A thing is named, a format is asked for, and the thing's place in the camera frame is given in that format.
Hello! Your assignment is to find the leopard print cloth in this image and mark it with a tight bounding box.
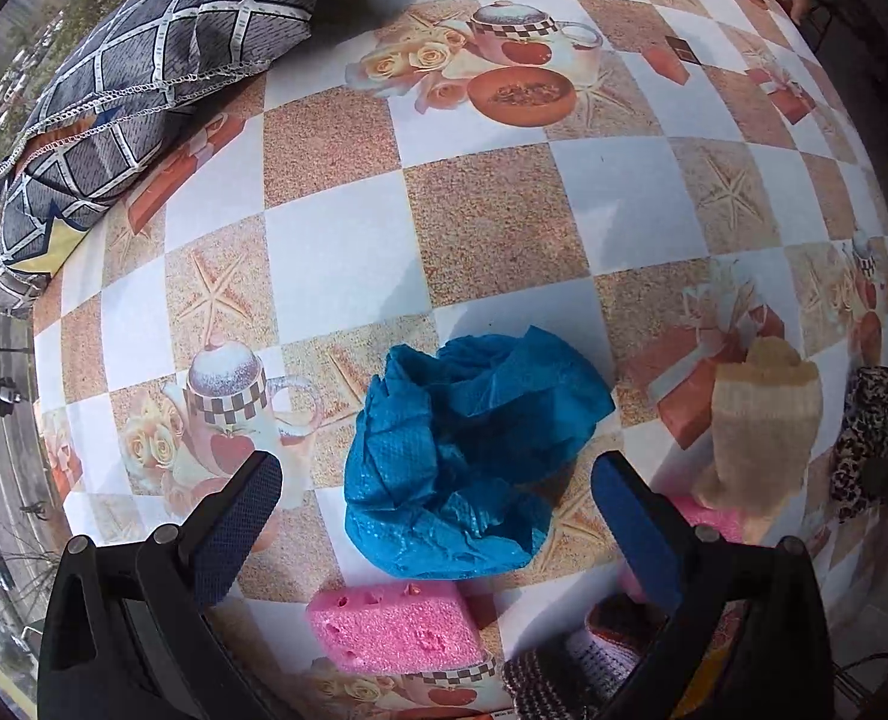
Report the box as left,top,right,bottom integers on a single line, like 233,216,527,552
830,364,888,524

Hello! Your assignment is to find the rolled pink sponge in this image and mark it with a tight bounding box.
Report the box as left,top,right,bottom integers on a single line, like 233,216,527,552
615,493,756,605

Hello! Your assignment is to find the grey plaid star pillow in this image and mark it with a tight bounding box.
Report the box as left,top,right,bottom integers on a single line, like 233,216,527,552
0,131,212,320
0,0,332,188

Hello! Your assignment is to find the rolled beige towel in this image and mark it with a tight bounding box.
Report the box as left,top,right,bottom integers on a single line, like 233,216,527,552
691,336,824,517

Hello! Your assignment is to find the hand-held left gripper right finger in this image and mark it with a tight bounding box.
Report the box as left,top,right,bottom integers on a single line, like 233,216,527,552
591,451,836,720

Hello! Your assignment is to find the checkered printed tablecloth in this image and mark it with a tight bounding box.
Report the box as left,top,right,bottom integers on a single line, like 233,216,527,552
31,0,888,720

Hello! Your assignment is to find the large blue cloth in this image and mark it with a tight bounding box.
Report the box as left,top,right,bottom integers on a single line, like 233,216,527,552
341,325,616,581

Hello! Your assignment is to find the pink and brown knitted hat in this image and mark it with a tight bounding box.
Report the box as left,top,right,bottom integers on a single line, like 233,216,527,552
502,592,674,720

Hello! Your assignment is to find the flat pink sponge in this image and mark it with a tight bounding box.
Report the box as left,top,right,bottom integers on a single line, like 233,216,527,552
305,577,484,676

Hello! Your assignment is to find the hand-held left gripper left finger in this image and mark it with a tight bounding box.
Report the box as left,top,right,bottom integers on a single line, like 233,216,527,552
37,450,280,720

